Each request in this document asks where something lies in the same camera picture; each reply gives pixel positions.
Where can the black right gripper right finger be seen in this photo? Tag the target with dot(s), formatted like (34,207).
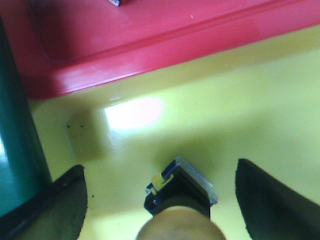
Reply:
(270,209)

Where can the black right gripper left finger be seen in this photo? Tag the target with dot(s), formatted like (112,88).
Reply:
(56,213)

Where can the yellow mushroom push button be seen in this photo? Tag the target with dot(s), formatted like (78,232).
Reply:
(179,200)

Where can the red mushroom push button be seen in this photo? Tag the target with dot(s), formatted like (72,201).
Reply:
(118,3)

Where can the green conveyor belt unit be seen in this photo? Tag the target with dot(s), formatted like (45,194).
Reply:
(24,172)

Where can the yellow plastic tray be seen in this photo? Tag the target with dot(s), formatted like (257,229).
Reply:
(259,102)

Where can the red plastic tray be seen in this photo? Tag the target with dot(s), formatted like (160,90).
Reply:
(65,46)

